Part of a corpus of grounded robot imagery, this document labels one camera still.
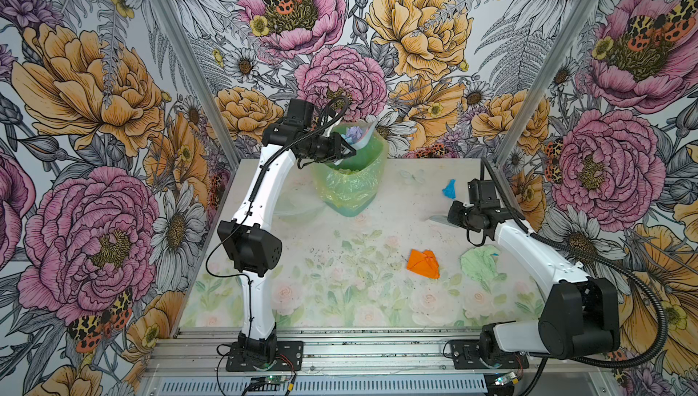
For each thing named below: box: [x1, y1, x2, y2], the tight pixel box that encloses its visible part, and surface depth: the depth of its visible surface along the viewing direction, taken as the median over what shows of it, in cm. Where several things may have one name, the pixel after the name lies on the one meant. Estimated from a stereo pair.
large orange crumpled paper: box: [406, 248, 441, 280], surface depth 92 cm
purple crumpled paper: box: [346, 125, 363, 143], surface depth 85 cm
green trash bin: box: [311, 126, 389, 218], surface depth 86 cm
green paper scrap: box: [459, 245, 501, 283], surface depth 91 cm
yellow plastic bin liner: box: [310, 122, 389, 208], surface depth 86 cm
